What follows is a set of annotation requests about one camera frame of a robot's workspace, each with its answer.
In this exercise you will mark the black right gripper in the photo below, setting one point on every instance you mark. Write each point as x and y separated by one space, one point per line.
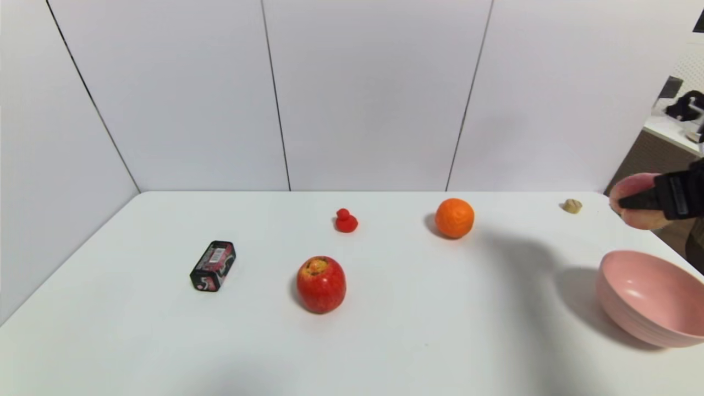
680 197

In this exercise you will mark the pink yellow peach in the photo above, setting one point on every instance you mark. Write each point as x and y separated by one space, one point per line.
632 184

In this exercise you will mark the small tan round object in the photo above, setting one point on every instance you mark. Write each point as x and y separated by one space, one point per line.
572 206

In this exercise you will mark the pink bowl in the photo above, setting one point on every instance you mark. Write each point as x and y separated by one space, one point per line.
649 300

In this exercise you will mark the black object on desk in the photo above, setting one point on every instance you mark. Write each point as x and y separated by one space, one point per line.
685 105

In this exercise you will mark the brown perforated desk panel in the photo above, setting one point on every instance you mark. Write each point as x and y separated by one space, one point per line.
643 157

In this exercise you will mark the white desk top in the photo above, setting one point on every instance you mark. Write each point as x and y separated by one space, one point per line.
668 129

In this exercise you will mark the orange fruit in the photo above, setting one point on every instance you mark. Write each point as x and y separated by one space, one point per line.
455 218

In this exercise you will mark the small red rubber duck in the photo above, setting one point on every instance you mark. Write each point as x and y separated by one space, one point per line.
346 221

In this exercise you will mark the red apple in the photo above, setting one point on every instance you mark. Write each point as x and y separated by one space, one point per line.
322 286

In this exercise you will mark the black pink printed box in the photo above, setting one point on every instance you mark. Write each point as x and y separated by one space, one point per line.
213 266

